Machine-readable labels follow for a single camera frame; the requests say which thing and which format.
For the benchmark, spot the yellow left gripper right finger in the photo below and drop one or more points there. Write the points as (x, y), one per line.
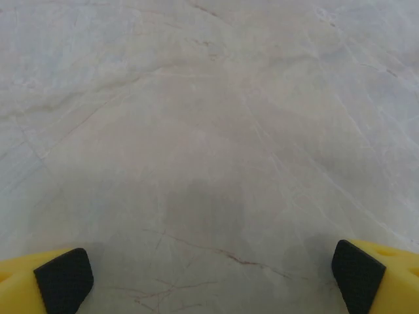
(360, 278)

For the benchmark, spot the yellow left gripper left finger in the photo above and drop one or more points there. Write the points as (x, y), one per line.
(62, 281)

